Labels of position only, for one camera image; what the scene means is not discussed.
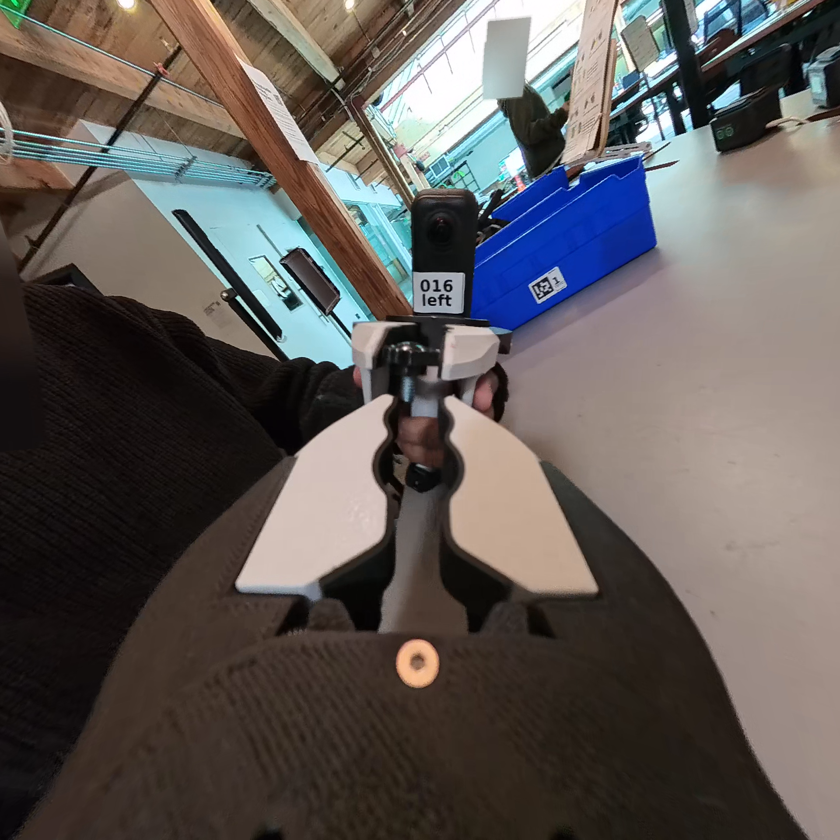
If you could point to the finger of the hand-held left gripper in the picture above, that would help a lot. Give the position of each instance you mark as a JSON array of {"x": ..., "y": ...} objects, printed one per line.
[
  {"x": 469, "y": 351},
  {"x": 367, "y": 344}
]

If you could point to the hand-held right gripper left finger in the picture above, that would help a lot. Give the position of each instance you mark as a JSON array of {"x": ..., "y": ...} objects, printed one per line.
[{"x": 328, "y": 518}]

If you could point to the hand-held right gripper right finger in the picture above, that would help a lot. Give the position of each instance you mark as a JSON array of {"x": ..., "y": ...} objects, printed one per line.
[{"x": 518, "y": 525}]

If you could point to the black star knob screw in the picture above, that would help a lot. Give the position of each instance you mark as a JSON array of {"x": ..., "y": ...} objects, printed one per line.
[{"x": 403, "y": 356}]

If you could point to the person's left forearm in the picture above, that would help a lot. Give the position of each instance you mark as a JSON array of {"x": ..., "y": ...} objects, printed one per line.
[{"x": 315, "y": 400}]

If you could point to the person's left hand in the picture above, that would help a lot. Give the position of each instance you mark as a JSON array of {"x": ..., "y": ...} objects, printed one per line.
[{"x": 423, "y": 441}]

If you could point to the black display panel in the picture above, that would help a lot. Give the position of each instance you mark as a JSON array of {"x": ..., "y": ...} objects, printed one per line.
[{"x": 308, "y": 279}]

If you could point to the plain blue storage bin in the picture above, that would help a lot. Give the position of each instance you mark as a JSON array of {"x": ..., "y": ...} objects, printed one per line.
[{"x": 531, "y": 190}]

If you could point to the blue bin with tag label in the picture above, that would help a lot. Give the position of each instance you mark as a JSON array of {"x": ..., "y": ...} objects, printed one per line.
[{"x": 577, "y": 249}]

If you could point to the white paper notice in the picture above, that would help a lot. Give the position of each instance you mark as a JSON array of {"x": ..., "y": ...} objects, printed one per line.
[{"x": 279, "y": 115}]

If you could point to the wooden support beam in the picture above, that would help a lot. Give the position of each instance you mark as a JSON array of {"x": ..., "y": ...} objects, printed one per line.
[{"x": 262, "y": 131}]

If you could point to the cardboard sign board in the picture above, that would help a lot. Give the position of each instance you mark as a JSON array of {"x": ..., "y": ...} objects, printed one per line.
[{"x": 590, "y": 85}]

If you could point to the black support pole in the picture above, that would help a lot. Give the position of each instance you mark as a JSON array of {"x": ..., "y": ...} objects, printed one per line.
[{"x": 686, "y": 65}]

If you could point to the metal conduit pipes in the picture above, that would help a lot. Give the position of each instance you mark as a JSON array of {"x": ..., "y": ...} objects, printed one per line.
[{"x": 131, "y": 157}]

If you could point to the black box green buttons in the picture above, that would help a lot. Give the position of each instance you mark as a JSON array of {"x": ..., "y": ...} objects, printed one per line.
[{"x": 745, "y": 124}]

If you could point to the black grey battery pack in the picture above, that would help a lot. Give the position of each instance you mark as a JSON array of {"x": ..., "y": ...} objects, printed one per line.
[{"x": 825, "y": 79}]

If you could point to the green exit sign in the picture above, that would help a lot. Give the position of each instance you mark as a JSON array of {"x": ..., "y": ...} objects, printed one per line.
[{"x": 13, "y": 13}]

